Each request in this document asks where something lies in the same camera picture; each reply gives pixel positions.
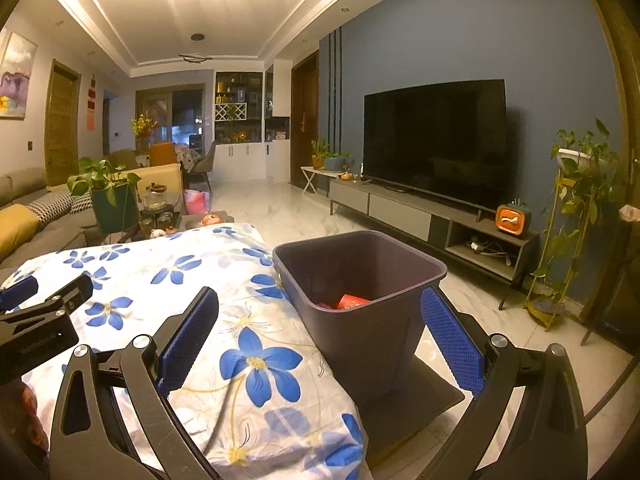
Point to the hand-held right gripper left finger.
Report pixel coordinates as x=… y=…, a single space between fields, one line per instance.
x=187 y=340

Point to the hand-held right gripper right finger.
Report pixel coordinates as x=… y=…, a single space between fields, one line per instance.
x=452 y=340

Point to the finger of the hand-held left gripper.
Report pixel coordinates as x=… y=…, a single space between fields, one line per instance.
x=75 y=287
x=17 y=291

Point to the dark grey plastic bin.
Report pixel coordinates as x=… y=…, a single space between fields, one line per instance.
x=350 y=345

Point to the yellow cushion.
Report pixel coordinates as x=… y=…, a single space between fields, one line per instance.
x=15 y=230

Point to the blue floral blanket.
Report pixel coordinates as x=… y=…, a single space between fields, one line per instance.
x=210 y=280

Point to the small houndstooth cushion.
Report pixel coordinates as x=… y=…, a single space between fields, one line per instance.
x=81 y=201

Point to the leafy plant in teal pot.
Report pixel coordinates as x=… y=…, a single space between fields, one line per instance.
x=115 y=207

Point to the grey sofa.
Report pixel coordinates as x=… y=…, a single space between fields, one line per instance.
x=20 y=185

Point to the glass coffee table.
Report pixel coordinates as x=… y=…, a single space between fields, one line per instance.
x=192 y=222

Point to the glass jar with lid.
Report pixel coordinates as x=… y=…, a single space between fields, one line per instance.
x=154 y=199

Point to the orange toy figure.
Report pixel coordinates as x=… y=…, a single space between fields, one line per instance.
x=212 y=220

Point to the pink gift bag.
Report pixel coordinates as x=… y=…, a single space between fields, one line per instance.
x=196 y=202

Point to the grey television cabinet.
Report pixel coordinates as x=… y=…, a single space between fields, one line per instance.
x=400 y=212

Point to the yellow sofa seat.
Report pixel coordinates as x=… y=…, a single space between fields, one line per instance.
x=165 y=177

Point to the orange dining chair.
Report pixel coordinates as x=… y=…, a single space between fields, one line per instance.
x=162 y=154

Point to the black remote control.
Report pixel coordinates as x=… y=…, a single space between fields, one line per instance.
x=396 y=189

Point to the light wooden door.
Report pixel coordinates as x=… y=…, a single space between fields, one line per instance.
x=62 y=120

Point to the dining table with patterned cloth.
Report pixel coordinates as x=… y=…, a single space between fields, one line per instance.
x=186 y=156

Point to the yellow flower bouquet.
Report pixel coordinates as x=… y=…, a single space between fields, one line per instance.
x=142 y=125

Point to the grey dining chair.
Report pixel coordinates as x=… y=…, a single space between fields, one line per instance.
x=202 y=162

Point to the white display cabinet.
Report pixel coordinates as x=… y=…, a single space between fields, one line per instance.
x=240 y=157

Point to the black flat television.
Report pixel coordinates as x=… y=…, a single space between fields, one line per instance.
x=435 y=140

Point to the glass sliding door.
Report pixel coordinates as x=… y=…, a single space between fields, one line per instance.
x=185 y=115

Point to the purple abstract painting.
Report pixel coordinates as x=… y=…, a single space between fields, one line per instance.
x=17 y=80

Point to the plant in blue pot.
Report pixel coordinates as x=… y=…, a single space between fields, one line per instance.
x=335 y=162

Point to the white folding side table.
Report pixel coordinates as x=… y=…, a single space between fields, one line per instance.
x=315 y=169

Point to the trailing plant in white pot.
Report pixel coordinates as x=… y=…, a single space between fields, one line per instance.
x=572 y=155

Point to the plant in orange pot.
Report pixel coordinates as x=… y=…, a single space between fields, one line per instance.
x=318 y=161

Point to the dark wooden door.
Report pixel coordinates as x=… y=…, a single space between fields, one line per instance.
x=305 y=125

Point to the red wall hanging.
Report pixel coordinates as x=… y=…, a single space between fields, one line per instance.
x=92 y=105

